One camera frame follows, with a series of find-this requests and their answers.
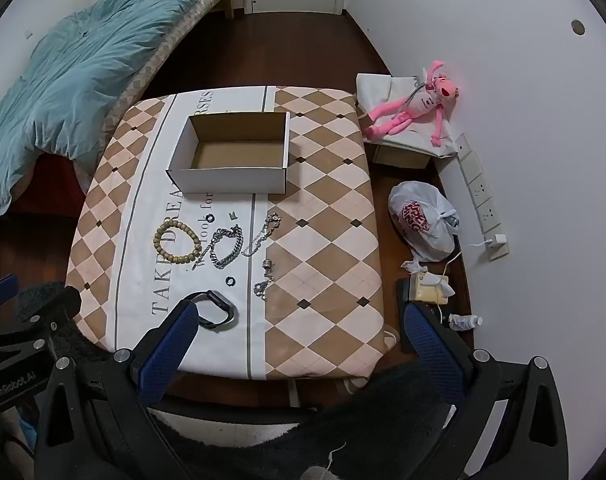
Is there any white tube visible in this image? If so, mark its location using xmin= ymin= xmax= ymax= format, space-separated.
xmin=449 ymin=314 xmax=484 ymax=331

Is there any wooden bead bracelet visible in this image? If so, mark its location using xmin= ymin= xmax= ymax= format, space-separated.
xmin=155 ymin=220 xmax=202 ymax=264

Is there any pink plush toy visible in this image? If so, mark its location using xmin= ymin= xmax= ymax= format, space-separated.
xmin=363 ymin=60 xmax=461 ymax=148

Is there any white power strip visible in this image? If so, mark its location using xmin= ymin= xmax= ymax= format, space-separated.
xmin=455 ymin=132 xmax=510 ymax=261

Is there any blue quilt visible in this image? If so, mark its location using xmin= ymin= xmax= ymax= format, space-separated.
xmin=0 ymin=0 xmax=238 ymax=218

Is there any white plastic bag red print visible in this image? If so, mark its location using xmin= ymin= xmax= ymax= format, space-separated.
xmin=388 ymin=181 xmax=461 ymax=261

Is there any black smart watch band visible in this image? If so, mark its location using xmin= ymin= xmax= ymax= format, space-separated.
xmin=190 ymin=290 xmax=238 ymax=330

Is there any black fleece clothing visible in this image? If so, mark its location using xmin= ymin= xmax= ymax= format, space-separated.
xmin=18 ymin=282 xmax=466 ymax=480

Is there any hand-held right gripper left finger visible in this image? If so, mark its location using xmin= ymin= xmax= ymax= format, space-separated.
xmin=35 ymin=300 xmax=201 ymax=480

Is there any yellow tissue pack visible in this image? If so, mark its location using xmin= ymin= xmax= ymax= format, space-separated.
xmin=407 ymin=272 xmax=452 ymax=305

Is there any thin silver chain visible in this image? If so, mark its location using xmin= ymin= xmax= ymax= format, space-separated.
xmin=192 ymin=232 xmax=236 ymax=270

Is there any brown cardboard box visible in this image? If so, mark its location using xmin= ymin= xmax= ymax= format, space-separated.
xmin=373 ymin=142 xmax=431 ymax=169

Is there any dark red bed base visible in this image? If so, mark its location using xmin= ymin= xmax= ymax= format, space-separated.
xmin=0 ymin=150 xmax=86 ymax=221

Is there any silver link chain bracelet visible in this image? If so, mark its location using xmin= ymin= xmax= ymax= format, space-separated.
xmin=242 ymin=212 xmax=282 ymax=257

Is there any mattress with patterned sheet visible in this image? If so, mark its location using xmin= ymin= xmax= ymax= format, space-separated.
xmin=83 ymin=0 xmax=236 ymax=196

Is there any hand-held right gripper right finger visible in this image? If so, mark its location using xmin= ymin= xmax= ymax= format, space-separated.
xmin=403 ymin=302 xmax=571 ymax=480

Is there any white cable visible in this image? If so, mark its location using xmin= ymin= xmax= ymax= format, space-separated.
xmin=433 ymin=239 xmax=494 ymax=283

